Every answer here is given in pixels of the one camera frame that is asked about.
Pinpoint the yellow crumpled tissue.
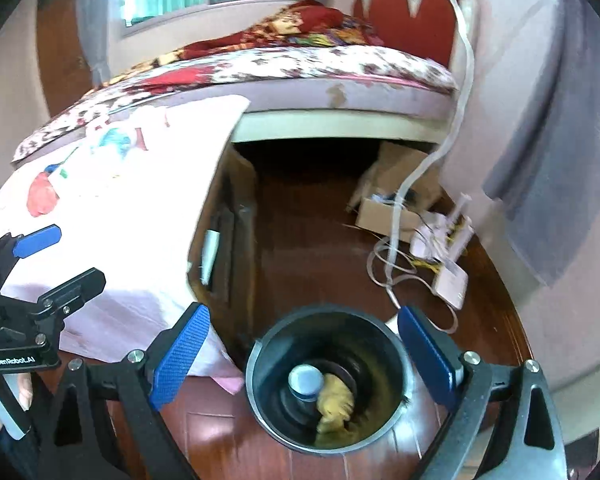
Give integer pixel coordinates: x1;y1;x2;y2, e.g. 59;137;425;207
316;373;357;436

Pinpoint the white bed frame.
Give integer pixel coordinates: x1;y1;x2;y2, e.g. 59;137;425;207
231;109;447;155

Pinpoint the printed white plastic bag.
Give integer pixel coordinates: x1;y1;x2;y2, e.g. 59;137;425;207
25;105;176;218

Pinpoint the white cable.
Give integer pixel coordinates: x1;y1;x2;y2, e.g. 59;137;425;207
367;0;477;333

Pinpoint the white power adapter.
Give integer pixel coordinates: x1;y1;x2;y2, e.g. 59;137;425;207
432;265;469;311

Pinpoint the small white cup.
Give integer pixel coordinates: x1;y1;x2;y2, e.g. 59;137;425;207
287;363;325;403

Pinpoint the brown wooden door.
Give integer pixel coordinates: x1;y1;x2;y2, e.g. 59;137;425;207
35;0;97;117

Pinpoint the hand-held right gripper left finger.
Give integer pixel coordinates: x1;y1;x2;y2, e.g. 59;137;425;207
40;303;212;480

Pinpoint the floral bed sheet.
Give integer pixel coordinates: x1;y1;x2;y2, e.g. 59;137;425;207
12;45;456;161

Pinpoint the large cardboard box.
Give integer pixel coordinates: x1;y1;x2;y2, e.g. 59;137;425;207
347;140;443;211

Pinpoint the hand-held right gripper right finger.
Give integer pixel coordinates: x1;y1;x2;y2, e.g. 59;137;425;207
397;305;568;480

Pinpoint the brown wooden table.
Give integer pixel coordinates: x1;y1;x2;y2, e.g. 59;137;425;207
187;142;262;361

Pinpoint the small cardboard box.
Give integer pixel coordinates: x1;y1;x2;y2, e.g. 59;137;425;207
355;197;433;244

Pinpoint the grey curtain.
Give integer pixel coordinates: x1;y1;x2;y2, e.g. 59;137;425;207
75;0;117;87

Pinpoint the red heart-shaped headboard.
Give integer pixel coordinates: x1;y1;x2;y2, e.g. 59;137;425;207
352;0;481;68

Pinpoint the red patterned blanket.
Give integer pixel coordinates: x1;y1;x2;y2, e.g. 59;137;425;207
130;0;387;68

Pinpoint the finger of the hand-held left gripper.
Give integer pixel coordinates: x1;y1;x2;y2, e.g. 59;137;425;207
10;267;107;328
0;224;62;306

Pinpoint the person's left hand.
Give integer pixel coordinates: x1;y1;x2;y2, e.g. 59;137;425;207
0;371;34;435

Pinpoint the pink table cloth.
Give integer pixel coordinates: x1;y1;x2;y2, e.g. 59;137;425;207
0;95;253;393

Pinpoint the dark grey trash bin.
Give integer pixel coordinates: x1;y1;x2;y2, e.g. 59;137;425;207
244;303;415;456

